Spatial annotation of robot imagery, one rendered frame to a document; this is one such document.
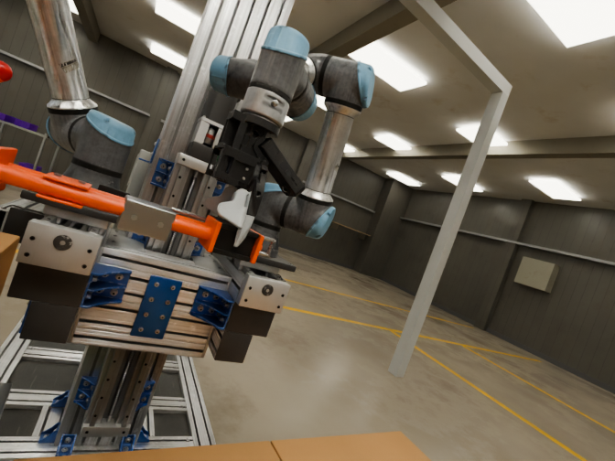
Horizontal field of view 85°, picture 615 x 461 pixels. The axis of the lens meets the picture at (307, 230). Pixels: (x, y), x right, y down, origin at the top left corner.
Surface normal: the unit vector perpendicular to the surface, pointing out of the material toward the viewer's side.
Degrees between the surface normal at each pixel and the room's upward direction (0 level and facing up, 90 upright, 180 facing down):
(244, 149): 90
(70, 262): 90
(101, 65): 90
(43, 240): 90
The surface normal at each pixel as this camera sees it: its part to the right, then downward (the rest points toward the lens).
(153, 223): 0.47, 0.19
